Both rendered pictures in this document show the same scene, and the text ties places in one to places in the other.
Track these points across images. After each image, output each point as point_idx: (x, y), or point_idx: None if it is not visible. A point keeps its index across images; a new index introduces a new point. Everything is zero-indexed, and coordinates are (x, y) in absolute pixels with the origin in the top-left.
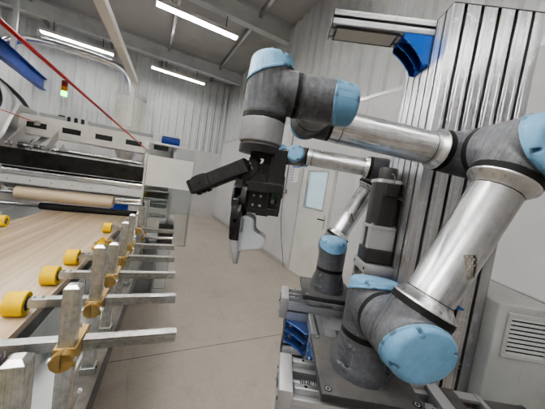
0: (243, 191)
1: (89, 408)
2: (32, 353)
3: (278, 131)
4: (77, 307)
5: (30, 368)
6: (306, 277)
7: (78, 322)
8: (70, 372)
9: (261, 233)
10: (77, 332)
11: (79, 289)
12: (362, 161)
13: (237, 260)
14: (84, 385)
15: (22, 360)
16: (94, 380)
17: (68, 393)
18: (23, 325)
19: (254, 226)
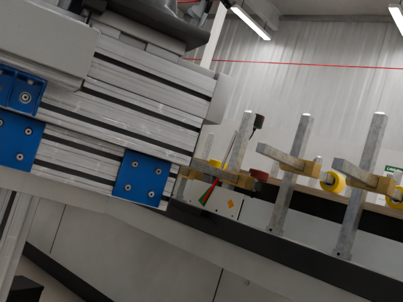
0: None
1: (296, 256)
2: (250, 111)
3: None
4: (297, 127)
5: (246, 115)
6: (195, 26)
7: (297, 141)
8: (283, 175)
9: (194, 6)
10: (295, 149)
11: (301, 114)
12: None
13: (197, 25)
14: (319, 250)
15: (247, 110)
16: (321, 251)
17: (278, 192)
18: (378, 207)
19: (199, 5)
